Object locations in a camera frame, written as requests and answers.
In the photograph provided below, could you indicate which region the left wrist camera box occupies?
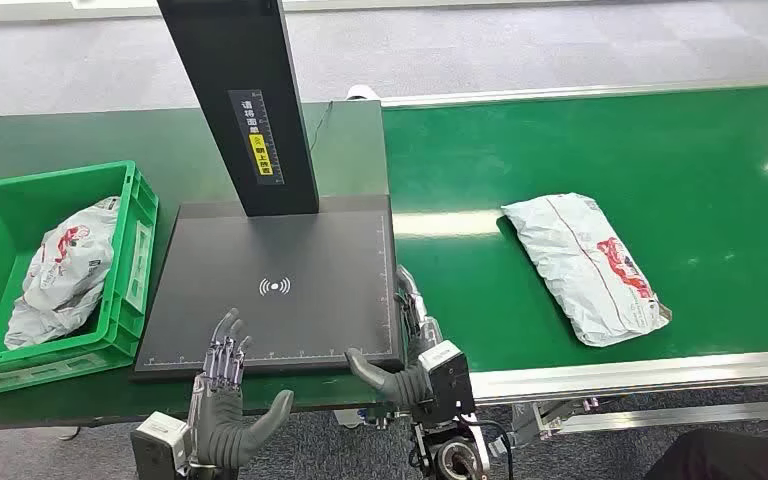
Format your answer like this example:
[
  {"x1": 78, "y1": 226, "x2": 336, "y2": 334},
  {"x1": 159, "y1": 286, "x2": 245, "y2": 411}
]
[{"x1": 130, "y1": 411, "x2": 194, "y2": 480}]

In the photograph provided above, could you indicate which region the metal conveyor bracket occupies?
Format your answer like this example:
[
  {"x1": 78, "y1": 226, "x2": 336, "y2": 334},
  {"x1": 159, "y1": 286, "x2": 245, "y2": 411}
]
[{"x1": 489, "y1": 397, "x2": 601, "y2": 458}]

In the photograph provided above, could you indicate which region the black yellow ruler label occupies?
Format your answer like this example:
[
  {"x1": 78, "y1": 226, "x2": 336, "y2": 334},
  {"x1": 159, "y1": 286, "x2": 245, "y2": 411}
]
[{"x1": 227, "y1": 88, "x2": 287, "y2": 187}]

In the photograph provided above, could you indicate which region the person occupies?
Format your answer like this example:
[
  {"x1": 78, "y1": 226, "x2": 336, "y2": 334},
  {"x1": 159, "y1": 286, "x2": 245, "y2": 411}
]
[{"x1": 642, "y1": 417, "x2": 768, "y2": 480}]

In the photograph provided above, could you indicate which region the crumpled grey courier bag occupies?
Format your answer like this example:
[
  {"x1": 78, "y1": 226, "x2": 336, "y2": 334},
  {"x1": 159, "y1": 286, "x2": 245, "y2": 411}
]
[{"x1": 3, "y1": 195, "x2": 123, "y2": 352}]

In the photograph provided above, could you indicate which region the grey courier bag red print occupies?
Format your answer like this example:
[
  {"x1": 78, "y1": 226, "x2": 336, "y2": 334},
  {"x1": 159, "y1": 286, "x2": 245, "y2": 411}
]
[{"x1": 501, "y1": 192, "x2": 673, "y2": 349}]

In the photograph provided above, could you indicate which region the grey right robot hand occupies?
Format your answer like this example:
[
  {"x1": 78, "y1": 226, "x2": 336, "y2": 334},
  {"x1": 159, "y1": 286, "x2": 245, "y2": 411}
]
[{"x1": 346, "y1": 264, "x2": 445, "y2": 407}]

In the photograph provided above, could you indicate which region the aluminium conveyor support beam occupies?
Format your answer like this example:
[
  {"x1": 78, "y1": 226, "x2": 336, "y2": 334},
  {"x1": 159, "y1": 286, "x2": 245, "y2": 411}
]
[{"x1": 556, "y1": 398, "x2": 768, "y2": 436}]

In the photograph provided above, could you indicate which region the thin aluminium conveyor side rail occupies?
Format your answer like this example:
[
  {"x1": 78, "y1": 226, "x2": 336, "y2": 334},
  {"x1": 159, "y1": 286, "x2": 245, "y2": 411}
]
[{"x1": 379, "y1": 77, "x2": 768, "y2": 110}]

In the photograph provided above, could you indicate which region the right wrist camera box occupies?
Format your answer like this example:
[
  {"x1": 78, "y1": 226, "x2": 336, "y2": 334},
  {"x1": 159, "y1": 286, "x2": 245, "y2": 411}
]
[{"x1": 417, "y1": 340, "x2": 477, "y2": 423}]

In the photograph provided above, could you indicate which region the green plastic crate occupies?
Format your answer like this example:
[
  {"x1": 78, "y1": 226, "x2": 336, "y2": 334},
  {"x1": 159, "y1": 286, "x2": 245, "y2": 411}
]
[{"x1": 0, "y1": 160, "x2": 160, "y2": 401}]

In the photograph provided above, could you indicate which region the metal bolted end fitting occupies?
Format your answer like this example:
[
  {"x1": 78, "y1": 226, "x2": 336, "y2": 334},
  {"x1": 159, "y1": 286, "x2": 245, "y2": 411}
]
[{"x1": 332, "y1": 406, "x2": 400, "y2": 432}]

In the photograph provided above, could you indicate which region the thin black cable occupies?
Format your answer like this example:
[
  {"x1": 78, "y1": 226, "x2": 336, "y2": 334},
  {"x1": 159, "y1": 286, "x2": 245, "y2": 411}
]
[{"x1": 308, "y1": 100, "x2": 335, "y2": 153}]

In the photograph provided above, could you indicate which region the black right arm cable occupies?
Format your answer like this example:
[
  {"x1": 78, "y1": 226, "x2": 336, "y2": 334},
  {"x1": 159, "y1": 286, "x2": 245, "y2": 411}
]
[{"x1": 461, "y1": 419, "x2": 516, "y2": 480}]

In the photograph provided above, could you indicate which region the green conveyor belt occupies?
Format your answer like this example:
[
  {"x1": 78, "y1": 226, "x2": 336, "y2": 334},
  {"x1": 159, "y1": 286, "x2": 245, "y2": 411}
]
[{"x1": 381, "y1": 84, "x2": 768, "y2": 374}]

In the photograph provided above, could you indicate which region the black scanning machine with post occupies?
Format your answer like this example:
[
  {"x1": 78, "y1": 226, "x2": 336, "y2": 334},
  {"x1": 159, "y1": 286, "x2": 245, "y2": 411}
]
[{"x1": 132, "y1": 0, "x2": 406, "y2": 383}]

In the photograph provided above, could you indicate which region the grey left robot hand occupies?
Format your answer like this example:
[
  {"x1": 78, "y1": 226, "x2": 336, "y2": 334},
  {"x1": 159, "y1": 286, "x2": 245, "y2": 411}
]
[{"x1": 188, "y1": 307, "x2": 296, "y2": 470}]

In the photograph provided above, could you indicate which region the wide aluminium conveyor side rail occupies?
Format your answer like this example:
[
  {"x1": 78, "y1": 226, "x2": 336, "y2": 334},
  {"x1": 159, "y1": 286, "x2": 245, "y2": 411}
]
[{"x1": 470, "y1": 349, "x2": 768, "y2": 407}]

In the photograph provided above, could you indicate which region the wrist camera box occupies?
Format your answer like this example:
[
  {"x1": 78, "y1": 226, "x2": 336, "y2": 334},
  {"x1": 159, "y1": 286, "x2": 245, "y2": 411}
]
[
  {"x1": 417, "y1": 340, "x2": 477, "y2": 423},
  {"x1": 130, "y1": 411, "x2": 194, "y2": 480}
]

